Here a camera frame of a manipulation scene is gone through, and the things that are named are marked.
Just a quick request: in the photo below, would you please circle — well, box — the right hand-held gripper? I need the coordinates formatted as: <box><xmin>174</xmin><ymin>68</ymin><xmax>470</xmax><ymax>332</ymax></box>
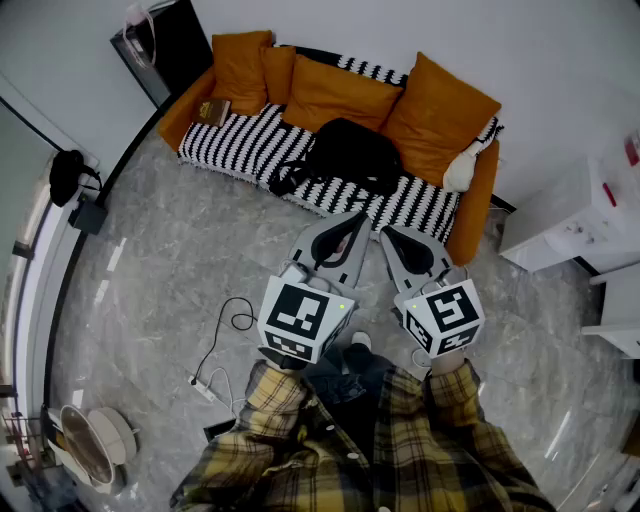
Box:
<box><xmin>378</xmin><ymin>224</ymin><xmax>487</xmax><ymax>359</ymax></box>

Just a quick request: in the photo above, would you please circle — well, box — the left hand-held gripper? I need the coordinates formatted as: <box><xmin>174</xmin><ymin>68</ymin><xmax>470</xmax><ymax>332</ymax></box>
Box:
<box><xmin>256</xmin><ymin>210</ymin><xmax>373</xmax><ymax>365</ymax></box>

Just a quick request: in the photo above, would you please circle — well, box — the orange sofa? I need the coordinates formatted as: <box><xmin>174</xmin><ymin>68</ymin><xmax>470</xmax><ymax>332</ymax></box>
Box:
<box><xmin>157</xmin><ymin>44</ymin><xmax>506</xmax><ymax>269</ymax></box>

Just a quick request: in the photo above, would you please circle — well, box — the black bag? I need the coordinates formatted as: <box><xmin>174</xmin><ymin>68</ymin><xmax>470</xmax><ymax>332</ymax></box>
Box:
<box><xmin>268</xmin><ymin>117</ymin><xmax>406</xmax><ymax>199</ymax></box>

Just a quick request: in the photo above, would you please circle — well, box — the black shoulder bag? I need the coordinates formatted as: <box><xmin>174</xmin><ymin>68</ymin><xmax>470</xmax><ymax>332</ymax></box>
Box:
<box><xmin>48</xmin><ymin>148</ymin><xmax>104</xmax><ymax>209</ymax></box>

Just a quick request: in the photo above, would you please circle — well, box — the person's right forearm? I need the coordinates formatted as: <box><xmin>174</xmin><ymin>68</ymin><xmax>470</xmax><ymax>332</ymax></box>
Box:
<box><xmin>422</xmin><ymin>355</ymin><xmax>506</xmax><ymax>451</ymax></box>

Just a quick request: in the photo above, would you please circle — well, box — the person's left forearm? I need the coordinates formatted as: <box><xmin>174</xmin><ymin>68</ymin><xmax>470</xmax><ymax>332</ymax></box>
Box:
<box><xmin>234</xmin><ymin>347</ymin><xmax>326</xmax><ymax>451</ymax></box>

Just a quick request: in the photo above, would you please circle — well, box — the white cloth on sofa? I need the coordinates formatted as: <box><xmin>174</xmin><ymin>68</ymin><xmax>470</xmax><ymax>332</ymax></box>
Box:
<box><xmin>442</xmin><ymin>139</ymin><xmax>489</xmax><ymax>194</ymax></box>

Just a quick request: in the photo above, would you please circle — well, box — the black white patterned sofa cover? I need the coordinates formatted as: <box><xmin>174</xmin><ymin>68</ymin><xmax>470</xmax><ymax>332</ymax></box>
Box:
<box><xmin>177</xmin><ymin>44</ymin><xmax>506</xmax><ymax>246</ymax></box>

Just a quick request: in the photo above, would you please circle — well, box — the black wristband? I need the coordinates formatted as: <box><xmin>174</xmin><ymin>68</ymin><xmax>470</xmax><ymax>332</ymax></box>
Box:
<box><xmin>258</xmin><ymin>346</ymin><xmax>314</xmax><ymax>372</ymax></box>

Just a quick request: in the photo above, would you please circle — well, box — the white power strip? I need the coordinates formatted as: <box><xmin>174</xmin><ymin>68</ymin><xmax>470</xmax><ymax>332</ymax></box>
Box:
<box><xmin>188</xmin><ymin>375</ymin><xmax>219</xmax><ymax>403</ymax></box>

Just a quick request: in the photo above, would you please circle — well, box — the black flat tablet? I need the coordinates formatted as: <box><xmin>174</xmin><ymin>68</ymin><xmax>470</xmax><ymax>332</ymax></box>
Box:
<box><xmin>202</xmin><ymin>417</ymin><xmax>237</xmax><ymax>442</ymax></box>

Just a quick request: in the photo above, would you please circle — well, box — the white side table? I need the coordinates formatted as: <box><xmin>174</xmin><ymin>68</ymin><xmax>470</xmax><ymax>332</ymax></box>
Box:
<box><xmin>498</xmin><ymin>127</ymin><xmax>640</xmax><ymax>274</ymax></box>

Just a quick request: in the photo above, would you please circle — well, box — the yellow plaid shirt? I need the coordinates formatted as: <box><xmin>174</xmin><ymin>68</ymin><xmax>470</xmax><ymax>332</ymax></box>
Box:
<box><xmin>169</xmin><ymin>357</ymin><xmax>556</xmax><ymax>512</ymax></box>

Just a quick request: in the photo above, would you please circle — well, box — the white shelf unit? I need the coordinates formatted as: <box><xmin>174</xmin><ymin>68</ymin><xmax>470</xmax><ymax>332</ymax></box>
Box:
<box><xmin>580</xmin><ymin>264</ymin><xmax>640</xmax><ymax>359</ymax></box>

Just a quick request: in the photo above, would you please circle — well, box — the large square orange cushion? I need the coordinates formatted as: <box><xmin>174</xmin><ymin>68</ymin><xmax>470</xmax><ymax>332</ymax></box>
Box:
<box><xmin>380</xmin><ymin>50</ymin><xmax>503</xmax><ymax>189</ymax></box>

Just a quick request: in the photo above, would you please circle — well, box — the brown book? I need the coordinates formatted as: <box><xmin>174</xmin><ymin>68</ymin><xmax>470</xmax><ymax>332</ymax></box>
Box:
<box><xmin>193</xmin><ymin>97</ymin><xmax>233</xmax><ymax>129</ymax></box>

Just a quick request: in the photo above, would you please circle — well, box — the wide orange cushion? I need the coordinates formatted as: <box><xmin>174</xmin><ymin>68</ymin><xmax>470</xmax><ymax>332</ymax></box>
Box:
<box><xmin>280</xmin><ymin>53</ymin><xmax>405</xmax><ymax>135</ymax></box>

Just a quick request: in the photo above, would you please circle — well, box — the black box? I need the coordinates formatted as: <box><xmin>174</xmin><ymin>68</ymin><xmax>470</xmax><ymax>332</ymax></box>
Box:
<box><xmin>67</xmin><ymin>193</ymin><xmax>109</xmax><ymax>236</ymax></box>

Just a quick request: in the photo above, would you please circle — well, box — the round beige appliance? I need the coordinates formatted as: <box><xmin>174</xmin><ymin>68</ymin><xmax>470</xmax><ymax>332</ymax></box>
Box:
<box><xmin>47</xmin><ymin>403</ymin><xmax>141</xmax><ymax>496</ymax></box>

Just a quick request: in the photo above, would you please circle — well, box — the small orange cushion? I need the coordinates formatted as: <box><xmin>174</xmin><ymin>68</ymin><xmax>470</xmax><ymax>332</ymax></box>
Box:
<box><xmin>259</xmin><ymin>44</ymin><xmax>297</xmax><ymax>106</ymax></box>

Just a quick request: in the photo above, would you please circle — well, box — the plump orange cushion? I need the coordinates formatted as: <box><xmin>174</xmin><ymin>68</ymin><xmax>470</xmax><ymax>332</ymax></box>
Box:
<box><xmin>209</xmin><ymin>29</ymin><xmax>275</xmax><ymax>117</ymax></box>

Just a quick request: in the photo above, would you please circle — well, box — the black cabinet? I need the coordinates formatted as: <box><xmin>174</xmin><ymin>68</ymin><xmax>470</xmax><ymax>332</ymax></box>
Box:
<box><xmin>109</xmin><ymin>0</ymin><xmax>215</xmax><ymax>109</ymax></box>

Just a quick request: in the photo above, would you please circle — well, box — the black floor cable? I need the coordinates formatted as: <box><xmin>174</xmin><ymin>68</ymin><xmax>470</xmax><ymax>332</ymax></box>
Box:
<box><xmin>192</xmin><ymin>296</ymin><xmax>259</xmax><ymax>386</ymax></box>

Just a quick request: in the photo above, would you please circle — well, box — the white cable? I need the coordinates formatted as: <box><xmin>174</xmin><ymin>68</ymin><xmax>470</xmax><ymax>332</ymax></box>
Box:
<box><xmin>207</xmin><ymin>367</ymin><xmax>249</xmax><ymax>416</ymax></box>

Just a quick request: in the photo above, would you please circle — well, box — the glass door frame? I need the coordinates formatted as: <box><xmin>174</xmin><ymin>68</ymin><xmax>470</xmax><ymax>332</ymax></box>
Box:
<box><xmin>0</xmin><ymin>94</ymin><xmax>109</xmax><ymax>416</ymax></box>

